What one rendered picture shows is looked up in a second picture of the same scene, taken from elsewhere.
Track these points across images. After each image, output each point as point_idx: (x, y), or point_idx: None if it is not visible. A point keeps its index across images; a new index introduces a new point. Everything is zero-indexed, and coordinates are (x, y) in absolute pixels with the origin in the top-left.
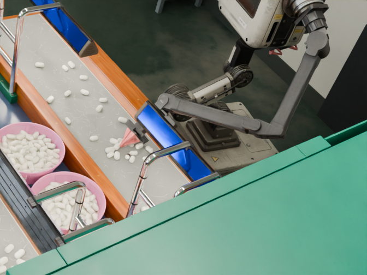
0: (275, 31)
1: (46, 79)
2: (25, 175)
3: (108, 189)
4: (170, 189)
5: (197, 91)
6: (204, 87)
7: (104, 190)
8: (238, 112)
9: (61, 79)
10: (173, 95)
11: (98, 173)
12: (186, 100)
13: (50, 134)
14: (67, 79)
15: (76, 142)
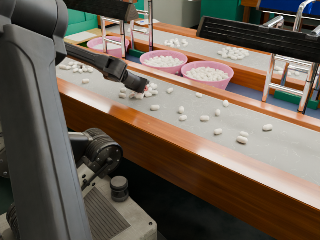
0: None
1: (247, 120)
2: (196, 66)
3: (142, 66)
4: (99, 82)
5: (78, 134)
6: (69, 134)
7: (145, 65)
8: None
9: (235, 125)
10: (111, 55)
11: (153, 71)
12: (97, 55)
13: (201, 83)
14: (230, 127)
15: (180, 80)
